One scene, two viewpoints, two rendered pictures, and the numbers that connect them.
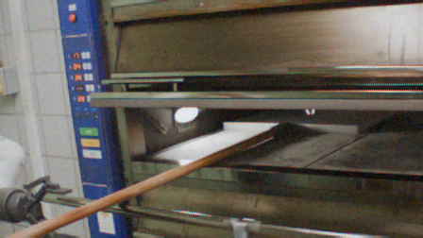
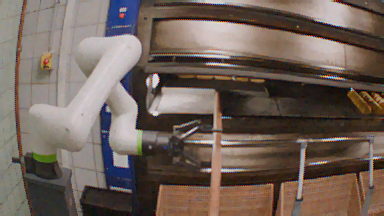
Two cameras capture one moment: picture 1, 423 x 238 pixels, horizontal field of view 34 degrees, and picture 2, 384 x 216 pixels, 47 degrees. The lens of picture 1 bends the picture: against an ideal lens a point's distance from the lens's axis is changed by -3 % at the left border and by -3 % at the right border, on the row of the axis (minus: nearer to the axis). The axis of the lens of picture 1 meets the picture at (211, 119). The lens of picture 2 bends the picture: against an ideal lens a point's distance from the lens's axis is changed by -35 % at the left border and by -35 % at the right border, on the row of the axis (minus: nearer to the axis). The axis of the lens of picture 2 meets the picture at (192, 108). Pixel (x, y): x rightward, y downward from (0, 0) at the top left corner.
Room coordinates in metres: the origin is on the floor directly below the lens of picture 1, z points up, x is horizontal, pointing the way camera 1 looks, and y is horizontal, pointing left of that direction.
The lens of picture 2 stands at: (-0.14, 1.76, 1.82)
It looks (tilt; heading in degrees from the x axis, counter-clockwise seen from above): 12 degrees down; 324
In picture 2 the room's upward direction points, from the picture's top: 2 degrees clockwise
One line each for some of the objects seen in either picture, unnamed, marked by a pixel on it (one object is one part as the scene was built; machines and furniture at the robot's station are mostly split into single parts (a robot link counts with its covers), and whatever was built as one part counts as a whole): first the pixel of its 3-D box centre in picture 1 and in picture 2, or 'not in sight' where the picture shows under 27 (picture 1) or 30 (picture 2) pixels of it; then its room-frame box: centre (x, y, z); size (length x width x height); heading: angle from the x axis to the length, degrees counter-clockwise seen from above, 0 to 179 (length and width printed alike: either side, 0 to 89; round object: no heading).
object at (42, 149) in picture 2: not in sight; (44, 132); (1.53, 1.17, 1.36); 0.16 x 0.13 x 0.19; 32
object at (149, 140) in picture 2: (13, 204); (151, 143); (1.77, 0.55, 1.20); 0.12 x 0.06 x 0.09; 141
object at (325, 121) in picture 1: (311, 117); (217, 85); (2.57, -0.37, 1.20); 0.55 x 0.36 x 0.03; 52
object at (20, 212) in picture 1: (28, 208); (171, 145); (1.72, 0.49, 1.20); 0.09 x 0.07 x 0.08; 51
